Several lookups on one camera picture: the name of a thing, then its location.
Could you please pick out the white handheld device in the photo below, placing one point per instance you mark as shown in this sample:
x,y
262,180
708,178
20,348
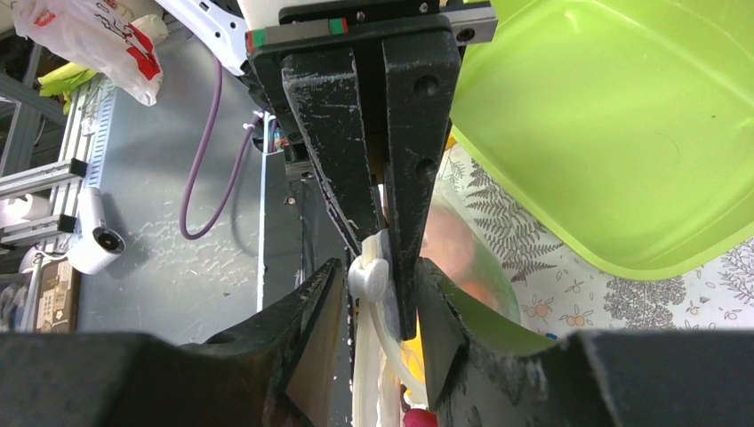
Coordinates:
x,y
98,245

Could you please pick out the white plastic shopping bag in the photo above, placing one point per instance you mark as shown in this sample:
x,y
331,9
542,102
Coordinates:
x,y
93,34

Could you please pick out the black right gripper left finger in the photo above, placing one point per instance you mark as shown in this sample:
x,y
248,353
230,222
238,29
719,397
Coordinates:
x,y
274,369

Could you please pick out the red toy apple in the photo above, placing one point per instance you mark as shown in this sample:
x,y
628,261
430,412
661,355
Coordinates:
x,y
416,417

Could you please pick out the green plastic tub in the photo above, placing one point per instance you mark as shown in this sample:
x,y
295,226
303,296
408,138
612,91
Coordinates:
x,y
624,127

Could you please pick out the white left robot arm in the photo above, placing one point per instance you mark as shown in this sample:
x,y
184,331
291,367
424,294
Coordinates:
x,y
222,27

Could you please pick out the clear zip top bag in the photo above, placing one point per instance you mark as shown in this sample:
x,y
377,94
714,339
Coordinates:
x,y
389,378

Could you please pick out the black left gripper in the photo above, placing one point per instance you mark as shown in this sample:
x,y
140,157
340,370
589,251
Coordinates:
x,y
324,107

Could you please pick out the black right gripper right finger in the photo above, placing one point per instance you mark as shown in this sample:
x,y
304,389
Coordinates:
x,y
589,378

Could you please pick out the green toy cucumber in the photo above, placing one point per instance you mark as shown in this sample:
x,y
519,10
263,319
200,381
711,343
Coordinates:
x,y
488,327

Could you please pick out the pink toy peach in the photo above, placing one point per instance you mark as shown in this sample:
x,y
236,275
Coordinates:
x,y
448,241

